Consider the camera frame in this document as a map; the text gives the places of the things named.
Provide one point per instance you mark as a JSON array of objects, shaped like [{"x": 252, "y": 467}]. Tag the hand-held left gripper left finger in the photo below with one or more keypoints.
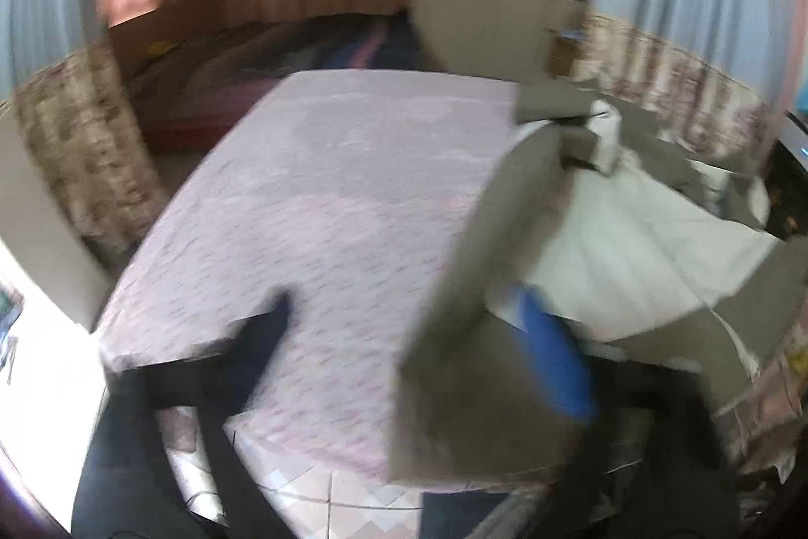
[{"x": 255, "y": 365}]

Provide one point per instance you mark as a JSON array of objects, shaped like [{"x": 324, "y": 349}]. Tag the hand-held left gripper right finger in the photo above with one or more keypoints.
[{"x": 555, "y": 359}]

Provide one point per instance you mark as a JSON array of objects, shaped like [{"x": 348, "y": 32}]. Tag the grey and white garment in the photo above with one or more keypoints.
[{"x": 505, "y": 236}]

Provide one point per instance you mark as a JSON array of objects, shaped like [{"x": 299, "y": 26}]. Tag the pink floral tablecloth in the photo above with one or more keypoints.
[{"x": 328, "y": 185}]

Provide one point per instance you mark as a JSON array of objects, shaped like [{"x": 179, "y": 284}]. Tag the blue floral curtain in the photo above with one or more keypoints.
[
  {"x": 682, "y": 8},
  {"x": 82, "y": 135}
]

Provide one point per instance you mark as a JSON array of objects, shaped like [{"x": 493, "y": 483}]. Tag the wooden desk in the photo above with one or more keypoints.
[{"x": 562, "y": 56}]

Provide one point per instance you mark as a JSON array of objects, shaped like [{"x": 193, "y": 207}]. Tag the striped blue pink blanket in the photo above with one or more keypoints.
[{"x": 303, "y": 48}]

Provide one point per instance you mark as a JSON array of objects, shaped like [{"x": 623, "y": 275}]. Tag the yellow toy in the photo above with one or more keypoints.
[{"x": 156, "y": 48}]

